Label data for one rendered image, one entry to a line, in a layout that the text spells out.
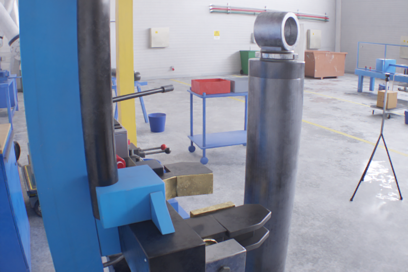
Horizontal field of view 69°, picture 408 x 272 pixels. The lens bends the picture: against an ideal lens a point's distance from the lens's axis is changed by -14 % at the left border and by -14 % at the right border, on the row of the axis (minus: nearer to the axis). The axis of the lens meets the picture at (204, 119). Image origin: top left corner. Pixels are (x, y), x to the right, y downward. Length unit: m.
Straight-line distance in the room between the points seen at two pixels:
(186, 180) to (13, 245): 1.45
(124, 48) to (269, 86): 2.56
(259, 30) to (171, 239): 0.78
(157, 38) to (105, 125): 11.39
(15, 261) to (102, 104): 1.86
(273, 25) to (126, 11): 2.55
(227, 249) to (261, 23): 0.78
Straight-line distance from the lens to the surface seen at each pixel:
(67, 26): 0.93
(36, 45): 0.93
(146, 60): 12.29
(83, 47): 0.83
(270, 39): 1.24
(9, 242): 2.46
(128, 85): 3.65
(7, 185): 2.26
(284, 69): 1.20
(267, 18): 1.26
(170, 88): 1.36
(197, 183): 1.43
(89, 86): 0.83
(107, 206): 0.88
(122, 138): 1.38
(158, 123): 5.57
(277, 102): 1.22
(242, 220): 1.09
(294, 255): 2.65
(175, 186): 1.41
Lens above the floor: 1.56
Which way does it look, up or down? 14 degrees down
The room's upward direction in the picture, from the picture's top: straight up
